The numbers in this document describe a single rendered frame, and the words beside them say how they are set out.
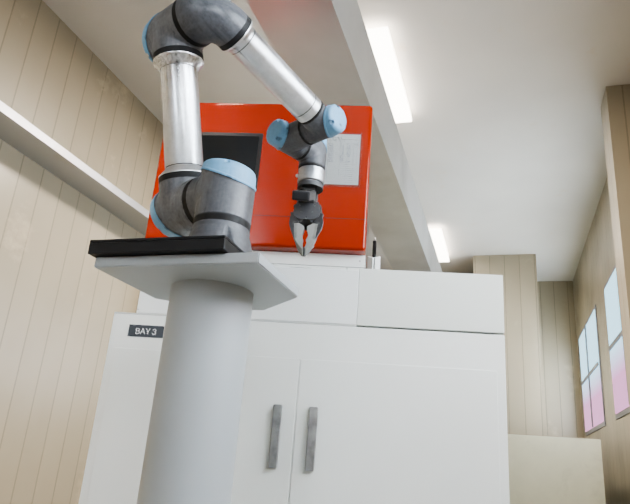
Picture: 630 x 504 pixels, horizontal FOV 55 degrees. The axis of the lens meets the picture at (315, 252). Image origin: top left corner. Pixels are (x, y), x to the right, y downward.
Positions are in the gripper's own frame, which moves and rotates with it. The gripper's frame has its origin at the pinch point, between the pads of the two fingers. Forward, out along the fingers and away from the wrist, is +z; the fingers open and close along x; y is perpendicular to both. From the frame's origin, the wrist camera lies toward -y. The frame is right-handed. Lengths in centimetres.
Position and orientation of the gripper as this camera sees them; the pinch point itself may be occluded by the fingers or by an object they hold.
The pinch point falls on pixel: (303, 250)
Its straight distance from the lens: 157.7
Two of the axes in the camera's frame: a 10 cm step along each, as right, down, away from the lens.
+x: -9.9, -0.4, 1.0
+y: 0.8, 3.4, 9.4
